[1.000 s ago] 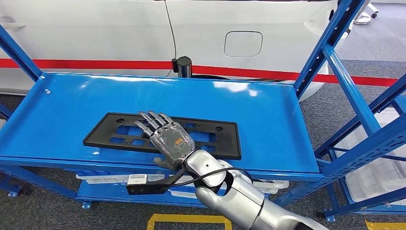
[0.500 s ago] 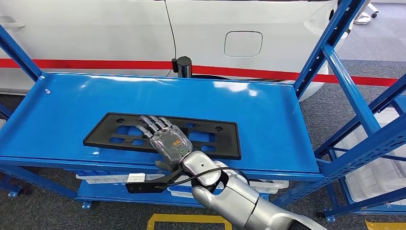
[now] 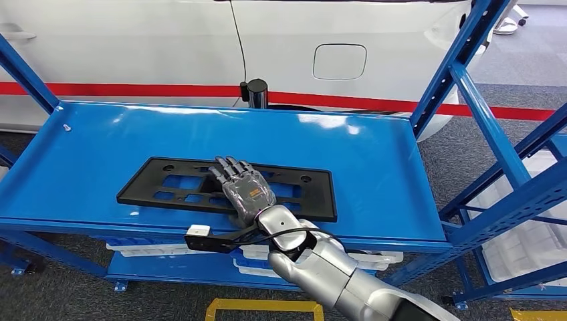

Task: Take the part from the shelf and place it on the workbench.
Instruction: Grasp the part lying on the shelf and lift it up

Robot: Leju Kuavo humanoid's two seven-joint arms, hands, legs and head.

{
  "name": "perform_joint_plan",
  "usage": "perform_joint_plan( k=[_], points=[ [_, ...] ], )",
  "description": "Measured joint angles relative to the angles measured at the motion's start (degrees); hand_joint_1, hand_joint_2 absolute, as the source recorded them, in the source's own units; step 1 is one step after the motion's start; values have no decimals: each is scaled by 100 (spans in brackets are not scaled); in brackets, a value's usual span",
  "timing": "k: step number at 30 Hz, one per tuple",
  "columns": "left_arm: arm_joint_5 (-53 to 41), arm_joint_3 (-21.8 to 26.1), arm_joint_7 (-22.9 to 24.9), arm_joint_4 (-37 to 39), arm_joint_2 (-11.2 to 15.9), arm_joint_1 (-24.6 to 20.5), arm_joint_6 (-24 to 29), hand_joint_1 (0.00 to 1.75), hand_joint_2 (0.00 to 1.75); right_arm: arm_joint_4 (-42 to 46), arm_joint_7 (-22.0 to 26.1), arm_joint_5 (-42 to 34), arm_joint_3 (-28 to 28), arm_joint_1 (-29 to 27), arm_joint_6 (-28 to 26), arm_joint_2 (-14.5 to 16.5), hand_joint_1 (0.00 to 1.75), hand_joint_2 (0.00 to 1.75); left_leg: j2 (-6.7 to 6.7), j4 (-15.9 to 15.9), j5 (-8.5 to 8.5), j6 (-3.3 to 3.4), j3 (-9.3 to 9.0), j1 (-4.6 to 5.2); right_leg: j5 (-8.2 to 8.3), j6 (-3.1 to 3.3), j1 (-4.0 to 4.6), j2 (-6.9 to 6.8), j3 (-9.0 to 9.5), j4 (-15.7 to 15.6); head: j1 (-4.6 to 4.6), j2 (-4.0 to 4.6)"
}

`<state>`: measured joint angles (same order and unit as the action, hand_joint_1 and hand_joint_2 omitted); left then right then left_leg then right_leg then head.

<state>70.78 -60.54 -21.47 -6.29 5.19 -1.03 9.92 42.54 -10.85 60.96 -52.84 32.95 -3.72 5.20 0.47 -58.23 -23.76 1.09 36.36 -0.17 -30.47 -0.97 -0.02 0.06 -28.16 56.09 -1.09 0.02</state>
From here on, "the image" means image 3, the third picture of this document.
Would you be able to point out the black plastic panel part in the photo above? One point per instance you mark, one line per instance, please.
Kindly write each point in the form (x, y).
(146, 190)

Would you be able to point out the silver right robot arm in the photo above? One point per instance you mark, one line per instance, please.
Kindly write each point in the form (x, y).
(319, 266)

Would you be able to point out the yellow floor tape square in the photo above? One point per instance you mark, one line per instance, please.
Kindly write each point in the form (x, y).
(265, 304)
(536, 315)

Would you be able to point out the blue plastic bin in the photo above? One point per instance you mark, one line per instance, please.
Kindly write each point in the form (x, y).
(133, 242)

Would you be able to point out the white office chair base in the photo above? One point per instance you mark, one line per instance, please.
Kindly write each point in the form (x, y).
(505, 27)

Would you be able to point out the stacked white plastic bins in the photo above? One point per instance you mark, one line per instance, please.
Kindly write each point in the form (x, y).
(531, 248)

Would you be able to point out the black stanchion post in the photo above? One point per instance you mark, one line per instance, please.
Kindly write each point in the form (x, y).
(256, 94)

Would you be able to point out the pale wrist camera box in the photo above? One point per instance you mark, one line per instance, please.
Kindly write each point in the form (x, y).
(198, 230)

